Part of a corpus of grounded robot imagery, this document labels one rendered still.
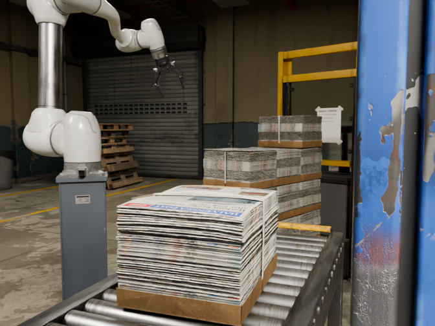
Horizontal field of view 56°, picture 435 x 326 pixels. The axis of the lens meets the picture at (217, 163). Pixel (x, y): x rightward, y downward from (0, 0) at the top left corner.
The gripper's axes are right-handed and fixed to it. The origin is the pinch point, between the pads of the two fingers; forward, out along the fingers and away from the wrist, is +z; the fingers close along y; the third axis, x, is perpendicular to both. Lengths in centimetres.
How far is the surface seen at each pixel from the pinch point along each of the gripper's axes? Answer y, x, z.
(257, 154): 31, -28, 47
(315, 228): 19, -117, 38
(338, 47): 139, 45, 28
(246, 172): 21, -31, 53
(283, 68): 110, 90, 41
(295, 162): 61, -9, 73
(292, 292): -11, -163, 14
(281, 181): 45, -21, 76
